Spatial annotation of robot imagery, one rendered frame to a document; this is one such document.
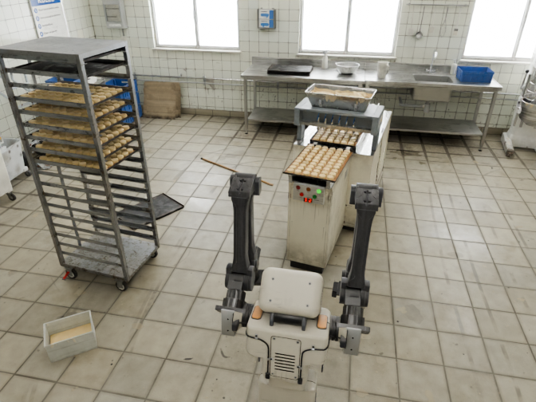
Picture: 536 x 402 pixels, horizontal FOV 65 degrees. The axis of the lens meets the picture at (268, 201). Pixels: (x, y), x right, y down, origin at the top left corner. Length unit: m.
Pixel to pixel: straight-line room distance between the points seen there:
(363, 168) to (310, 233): 0.80
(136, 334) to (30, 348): 0.70
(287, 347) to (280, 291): 0.19
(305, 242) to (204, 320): 0.99
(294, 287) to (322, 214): 1.86
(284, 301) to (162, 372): 1.69
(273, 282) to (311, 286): 0.13
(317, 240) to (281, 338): 1.99
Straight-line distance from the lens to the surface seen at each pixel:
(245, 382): 2.87
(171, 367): 3.00
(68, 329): 3.37
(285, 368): 1.55
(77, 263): 3.79
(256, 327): 1.47
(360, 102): 3.62
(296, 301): 1.43
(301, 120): 3.80
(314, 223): 3.31
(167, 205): 4.60
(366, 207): 1.42
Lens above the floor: 2.31
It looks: 30 degrees down
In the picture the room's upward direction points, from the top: straight up
